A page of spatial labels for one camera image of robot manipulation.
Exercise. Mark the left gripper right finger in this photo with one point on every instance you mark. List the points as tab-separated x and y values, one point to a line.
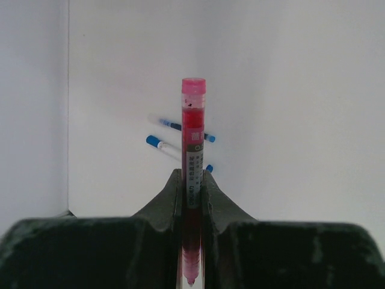
242	252

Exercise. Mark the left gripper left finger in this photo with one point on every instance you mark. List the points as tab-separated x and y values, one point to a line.
140	251

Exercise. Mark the blue white marker pen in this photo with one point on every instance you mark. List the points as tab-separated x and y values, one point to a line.
165	149

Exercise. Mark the blue gel pen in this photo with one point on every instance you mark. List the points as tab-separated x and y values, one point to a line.
176	126

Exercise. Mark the red gel pen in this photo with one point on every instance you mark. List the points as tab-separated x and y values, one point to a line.
193	118

